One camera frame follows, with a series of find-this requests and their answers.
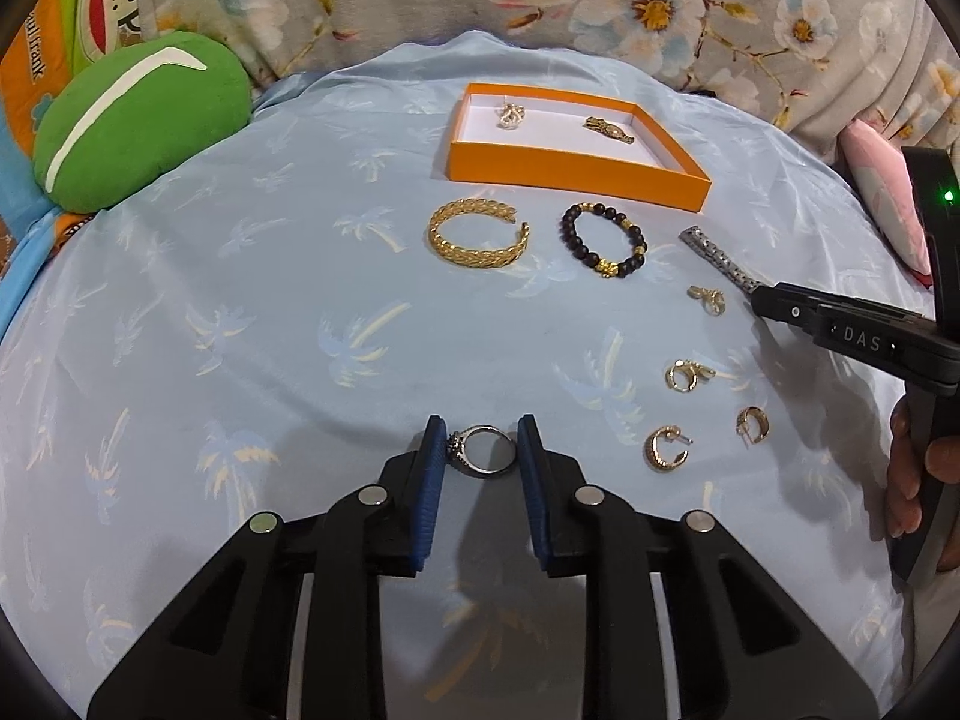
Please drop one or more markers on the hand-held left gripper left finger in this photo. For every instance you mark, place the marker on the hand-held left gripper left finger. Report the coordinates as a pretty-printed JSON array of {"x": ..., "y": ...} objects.
[{"x": 427, "y": 495}]

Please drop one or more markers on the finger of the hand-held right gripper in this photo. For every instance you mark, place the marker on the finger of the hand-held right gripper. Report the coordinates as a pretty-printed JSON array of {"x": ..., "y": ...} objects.
[{"x": 784, "y": 304}]

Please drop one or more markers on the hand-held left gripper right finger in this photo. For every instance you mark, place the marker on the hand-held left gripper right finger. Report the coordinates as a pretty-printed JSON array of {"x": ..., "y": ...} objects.
[{"x": 536, "y": 495}]

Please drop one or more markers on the silver wristwatch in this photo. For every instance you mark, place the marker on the silver wristwatch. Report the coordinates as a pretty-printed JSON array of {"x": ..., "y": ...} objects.
[{"x": 716, "y": 256}]

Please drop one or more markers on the gold wide hoop earring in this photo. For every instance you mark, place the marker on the gold wide hoop earring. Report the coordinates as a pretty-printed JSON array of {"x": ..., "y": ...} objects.
[{"x": 754, "y": 424}]

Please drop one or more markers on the gold ribbed hoop earring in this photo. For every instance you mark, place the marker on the gold ribbed hoop earring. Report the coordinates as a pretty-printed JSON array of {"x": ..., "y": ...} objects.
[{"x": 654, "y": 454}]

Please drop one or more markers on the gold double hoop earring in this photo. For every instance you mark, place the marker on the gold double hoop earring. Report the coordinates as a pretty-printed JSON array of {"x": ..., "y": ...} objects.
[{"x": 681, "y": 379}]

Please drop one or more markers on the gold braided bangle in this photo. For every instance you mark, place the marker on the gold braided bangle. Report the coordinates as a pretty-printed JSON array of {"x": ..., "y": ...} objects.
[{"x": 450, "y": 249}]

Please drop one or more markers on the orange jewelry box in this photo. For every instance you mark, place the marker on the orange jewelry box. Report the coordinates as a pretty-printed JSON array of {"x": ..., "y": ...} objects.
[{"x": 570, "y": 180}]

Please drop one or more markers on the pearl jewelry piece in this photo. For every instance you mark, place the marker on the pearl jewelry piece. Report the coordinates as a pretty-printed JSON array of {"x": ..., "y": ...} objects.
[{"x": 511, "y": 116}]

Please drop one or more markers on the person's right hand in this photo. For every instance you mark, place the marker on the person's right hand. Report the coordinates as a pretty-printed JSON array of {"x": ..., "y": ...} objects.
[{"x": 904, "y": 465}]

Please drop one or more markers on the pink pillow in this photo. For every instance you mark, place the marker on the pink pillow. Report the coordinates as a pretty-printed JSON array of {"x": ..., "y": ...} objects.
[{"x": 877, "y": 187}]

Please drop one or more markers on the light blue palm-print sheet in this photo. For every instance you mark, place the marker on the light blue palm-print sheet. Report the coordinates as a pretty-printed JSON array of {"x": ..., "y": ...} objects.
[{"x": 225, "y": 360}]

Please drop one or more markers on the gold wristwatch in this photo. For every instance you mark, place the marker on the gold wristwatch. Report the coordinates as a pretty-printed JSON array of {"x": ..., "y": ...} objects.
[{"x": 609, "y": 129}]

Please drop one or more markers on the green plush pillow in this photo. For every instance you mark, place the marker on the green plush pillow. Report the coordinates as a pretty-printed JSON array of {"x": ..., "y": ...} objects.
[{"x": 142, "y": 127}]

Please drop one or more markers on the orange green printed pillow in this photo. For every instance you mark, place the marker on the orange green printed pillow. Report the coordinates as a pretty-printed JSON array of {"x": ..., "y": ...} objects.
[{"x": 97, "y": 7}]

